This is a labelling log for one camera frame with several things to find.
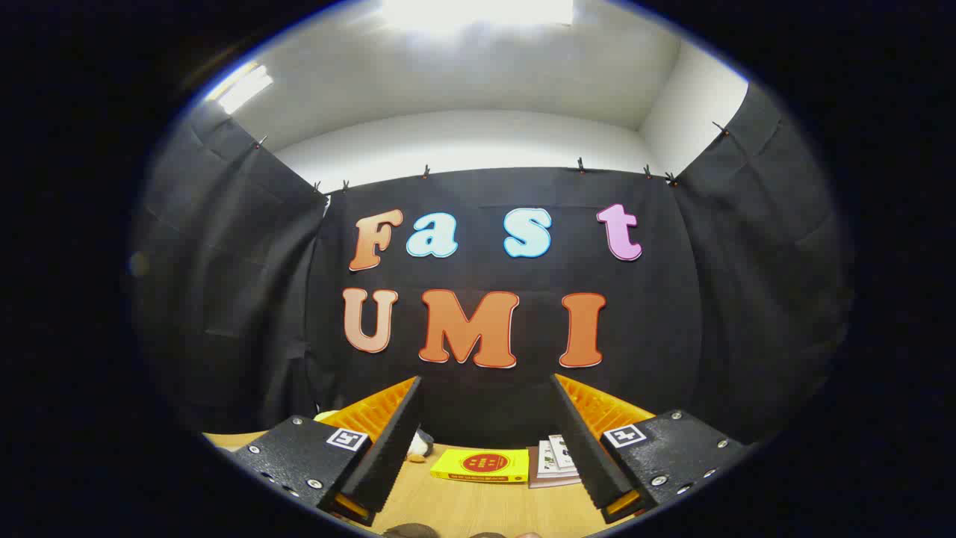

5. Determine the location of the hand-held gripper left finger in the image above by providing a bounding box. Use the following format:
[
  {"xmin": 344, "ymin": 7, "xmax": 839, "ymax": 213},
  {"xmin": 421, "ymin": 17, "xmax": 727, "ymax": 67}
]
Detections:
[{"xmin": 217, "ymin": 376, "xmax": 424, "ymax": 528}]

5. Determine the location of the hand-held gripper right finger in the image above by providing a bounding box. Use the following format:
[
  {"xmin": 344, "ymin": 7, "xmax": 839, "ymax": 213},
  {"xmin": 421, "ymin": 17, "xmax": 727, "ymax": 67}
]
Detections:
[{"xmin": 550, "ymin": 373, "xmax": 750, "ymax": 524}]

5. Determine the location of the yellow book with red circle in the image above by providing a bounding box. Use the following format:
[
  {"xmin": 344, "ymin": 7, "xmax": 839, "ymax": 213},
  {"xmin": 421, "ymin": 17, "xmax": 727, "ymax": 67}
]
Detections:
[{"xmin": 430, "ymin": 447, "xmax": 530, "ymax": 483}]

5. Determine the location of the black backdrop cloth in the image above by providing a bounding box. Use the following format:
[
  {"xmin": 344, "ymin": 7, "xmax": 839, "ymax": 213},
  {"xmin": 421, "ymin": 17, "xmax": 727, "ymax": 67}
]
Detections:
[{"xmin": 131, "ymin": 82, "xmax": 856, "ymax": 449}]

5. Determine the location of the ceiling light panel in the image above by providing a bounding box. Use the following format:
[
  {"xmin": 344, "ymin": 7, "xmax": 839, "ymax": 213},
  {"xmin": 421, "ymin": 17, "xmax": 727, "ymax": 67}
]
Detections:
[
  {"xmin": 204, "ymin": 63, "xmax": 275, "ymax": 115},
  {"xmin": 379, "ymin": 0, "xmax": 576, "ymax": 32}
]

